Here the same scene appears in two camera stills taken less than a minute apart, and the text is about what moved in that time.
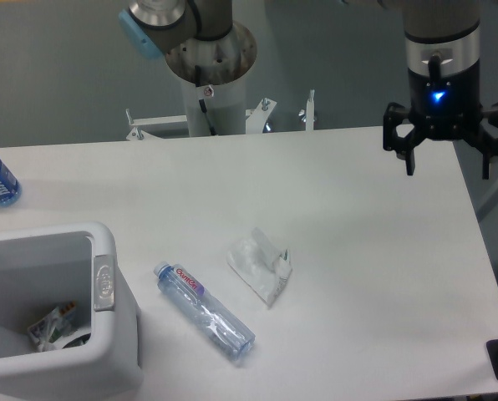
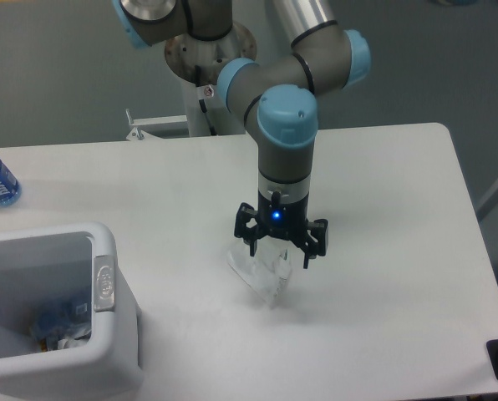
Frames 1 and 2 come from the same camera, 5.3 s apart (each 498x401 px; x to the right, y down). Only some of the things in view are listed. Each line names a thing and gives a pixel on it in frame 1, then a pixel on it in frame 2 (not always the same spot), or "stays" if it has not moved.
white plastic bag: (256, 261) stays
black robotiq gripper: (448, 108) to (285, 220)
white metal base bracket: (256, 119) stays
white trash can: (26, 274) stays
